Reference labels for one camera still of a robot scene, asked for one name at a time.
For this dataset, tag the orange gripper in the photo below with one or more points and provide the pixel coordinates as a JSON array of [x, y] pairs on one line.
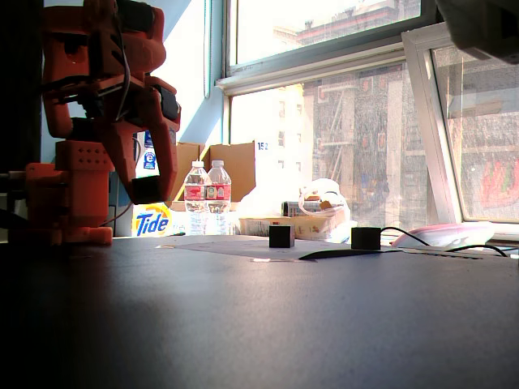
[[156, 134]]

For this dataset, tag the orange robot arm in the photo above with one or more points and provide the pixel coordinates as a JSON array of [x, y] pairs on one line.
[[81, 182]]

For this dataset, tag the white numbered grid sheet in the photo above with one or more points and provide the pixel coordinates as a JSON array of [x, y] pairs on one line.
[[227, 248]]

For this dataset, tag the black cube with X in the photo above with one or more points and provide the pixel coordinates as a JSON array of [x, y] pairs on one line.
[[281, 237], [365, 238]]

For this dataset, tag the clear water bottle red label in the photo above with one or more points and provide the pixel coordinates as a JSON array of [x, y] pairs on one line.
[[197, 194], [219, 194]]

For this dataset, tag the Tide detergent box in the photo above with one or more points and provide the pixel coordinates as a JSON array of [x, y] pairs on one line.
[[152, 223]]

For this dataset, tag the brown cardboard box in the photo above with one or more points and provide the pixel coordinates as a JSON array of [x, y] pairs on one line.
[[231, 166]]

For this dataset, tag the cardboard food tray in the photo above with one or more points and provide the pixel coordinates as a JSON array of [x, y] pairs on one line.
[[284, 225]]

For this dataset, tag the printed snack package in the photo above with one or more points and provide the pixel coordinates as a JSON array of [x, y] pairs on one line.
[[300, 207]]

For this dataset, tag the clear plastic bag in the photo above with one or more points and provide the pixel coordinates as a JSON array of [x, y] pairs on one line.
[[324, 190]]

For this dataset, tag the open window sash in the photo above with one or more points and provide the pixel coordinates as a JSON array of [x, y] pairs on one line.
[[430, 121]]

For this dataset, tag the pink pencil case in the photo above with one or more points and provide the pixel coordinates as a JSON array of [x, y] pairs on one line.
[[446, 234]]

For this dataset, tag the window frame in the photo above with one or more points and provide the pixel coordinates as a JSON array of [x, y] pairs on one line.
[[308, 69]]

